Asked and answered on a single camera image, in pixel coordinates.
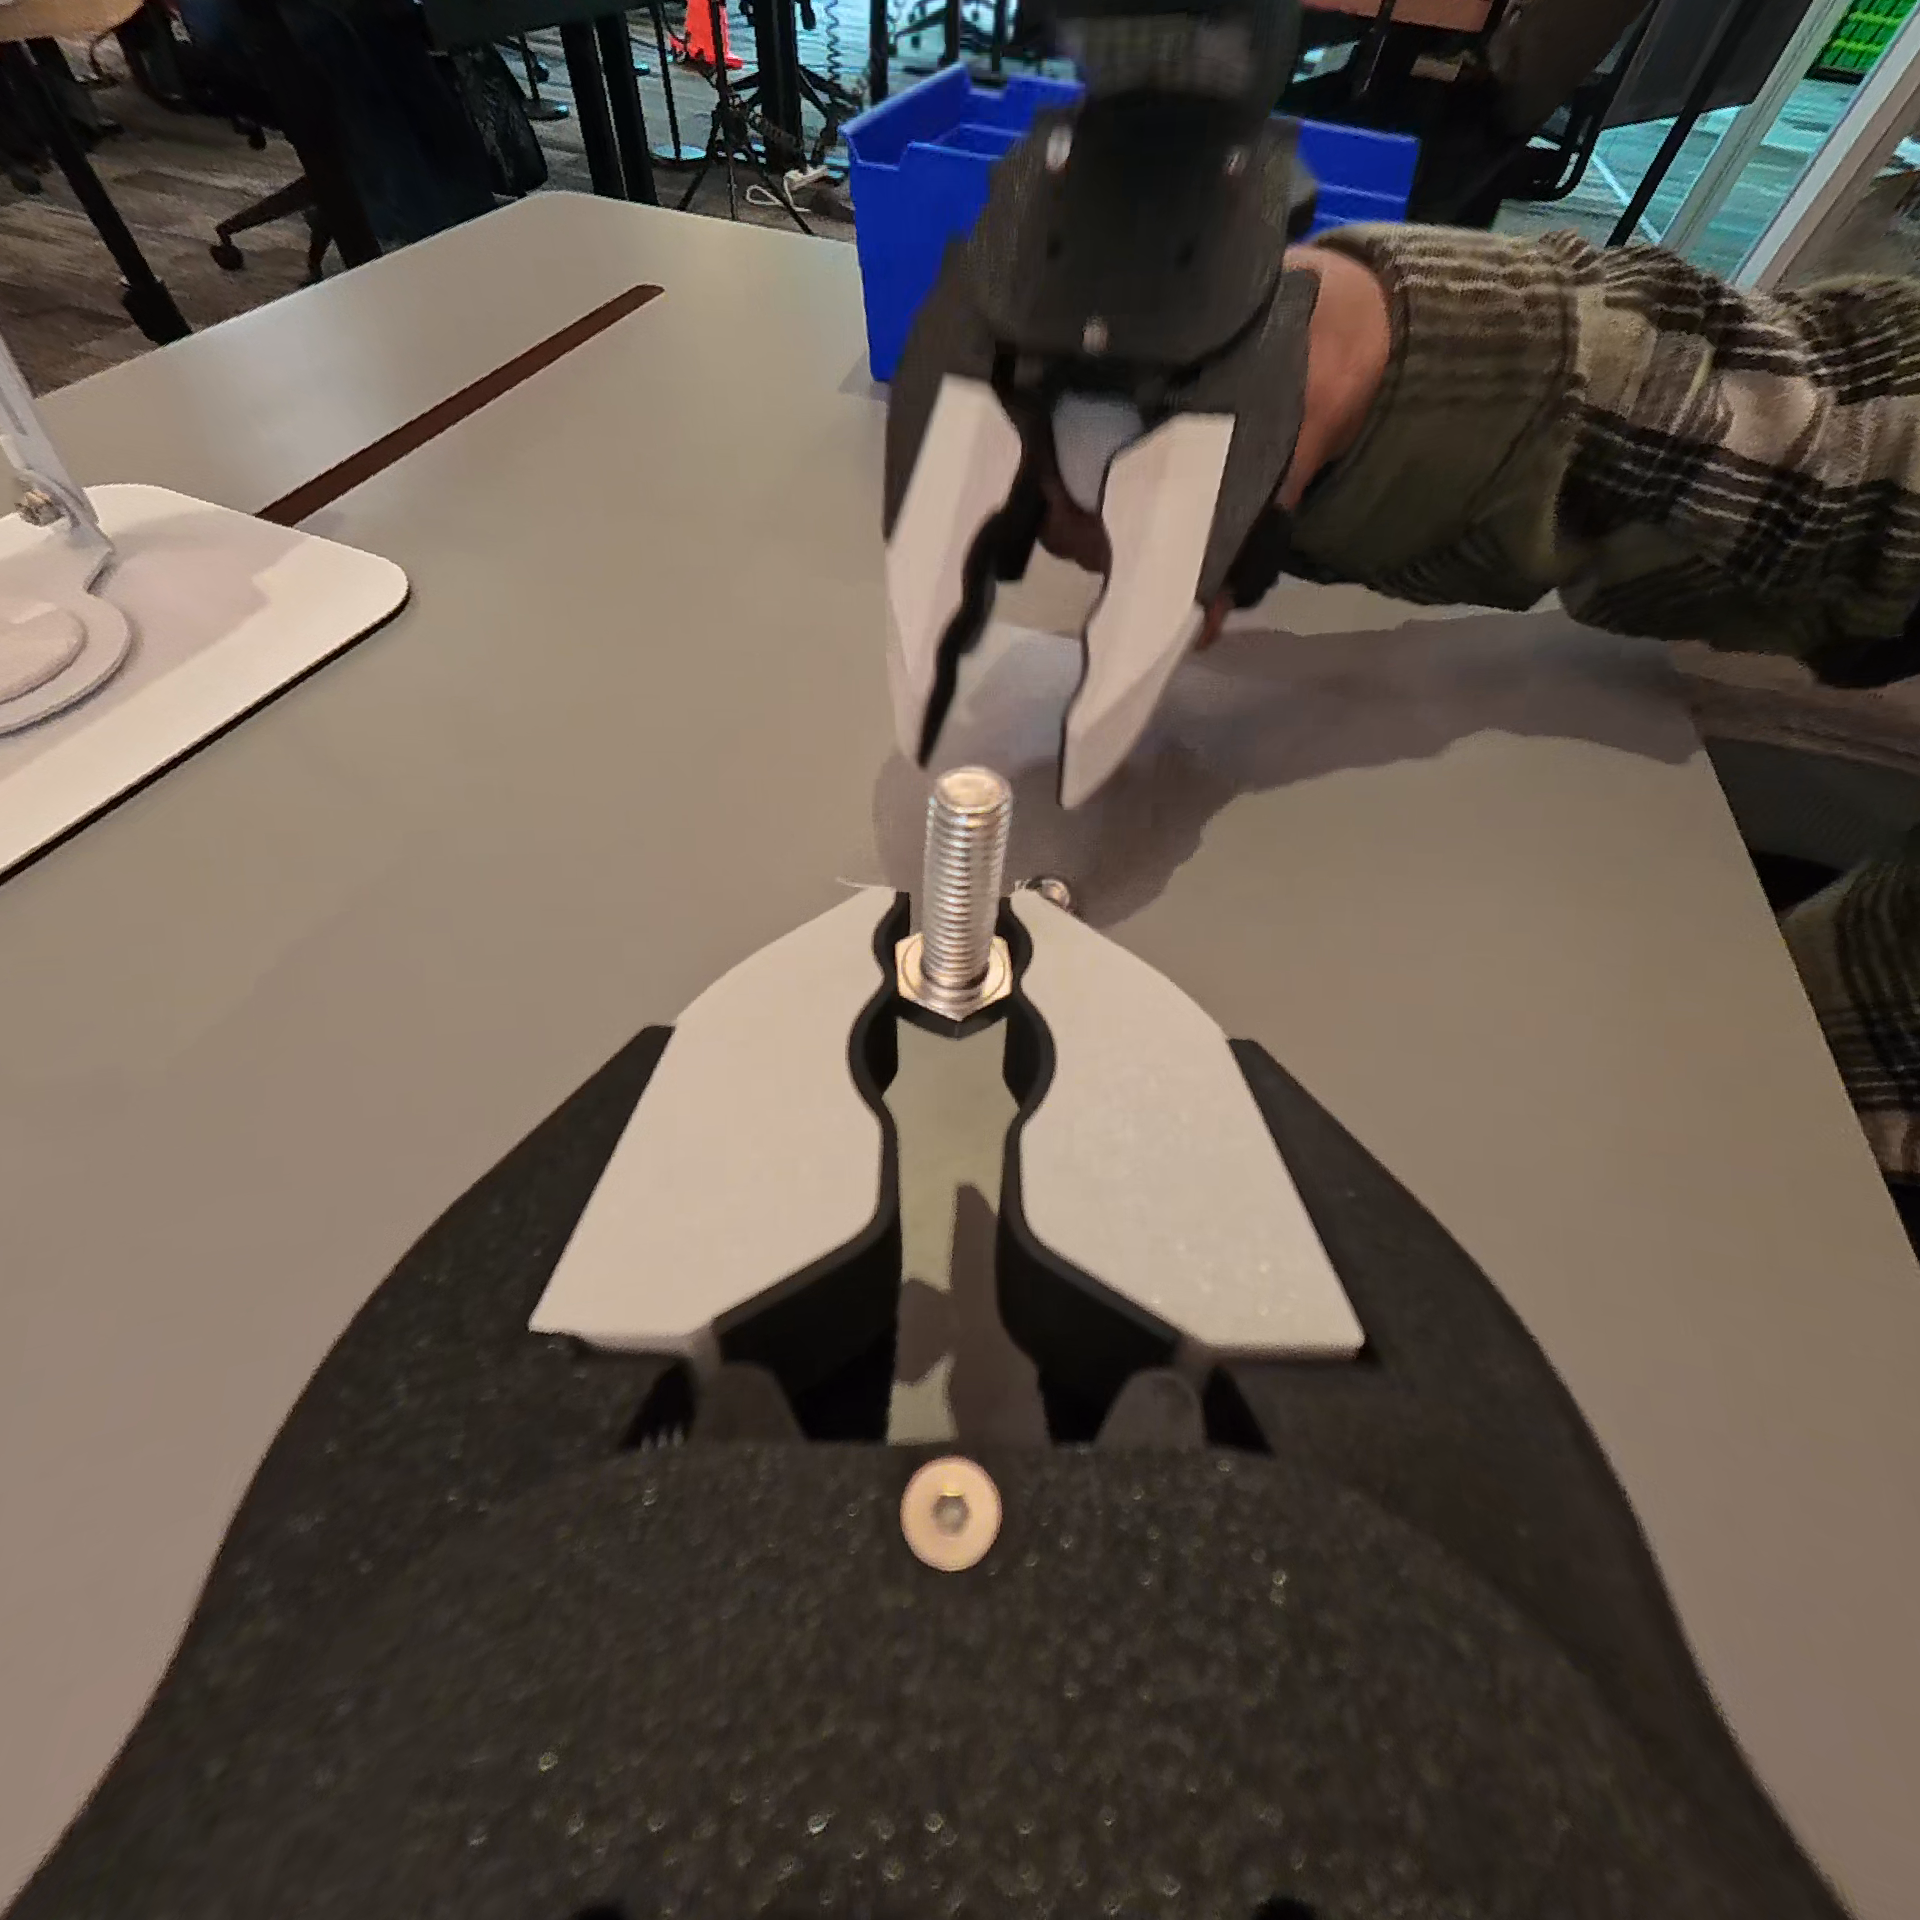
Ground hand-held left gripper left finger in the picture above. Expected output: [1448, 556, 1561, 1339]
[528, 889, 911, 1374]

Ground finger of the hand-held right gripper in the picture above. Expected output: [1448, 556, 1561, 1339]
[882, 373, 1045, 770]
[1055, 409, 1243, 813]

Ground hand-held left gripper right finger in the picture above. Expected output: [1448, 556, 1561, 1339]
[1002, 897, 1369, 1382]

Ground thick silver hex bolt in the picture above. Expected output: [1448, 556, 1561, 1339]
[893, 765, 1041, 1041]

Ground person's right forearm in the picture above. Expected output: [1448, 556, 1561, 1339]
[1291, 223, 1920, 697]

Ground person's right hand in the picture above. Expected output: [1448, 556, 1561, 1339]
[1283, 245, 1401, 510]

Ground blue plastic divider bin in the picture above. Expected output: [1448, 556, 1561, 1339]
[840, 67, 1422, 386]

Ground black office chair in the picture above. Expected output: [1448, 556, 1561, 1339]
[210, 0, 555, 289]

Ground white rounded base board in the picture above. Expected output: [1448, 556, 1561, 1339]
[0, 480, 412, 885]

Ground person's plaid shirt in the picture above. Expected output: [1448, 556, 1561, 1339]
[1785, 863, 1920, 1188]

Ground white desk stand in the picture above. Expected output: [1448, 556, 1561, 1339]
[0, 337, 140, 741]

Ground black table leg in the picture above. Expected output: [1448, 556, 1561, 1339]
[26, 36, 194, 344]

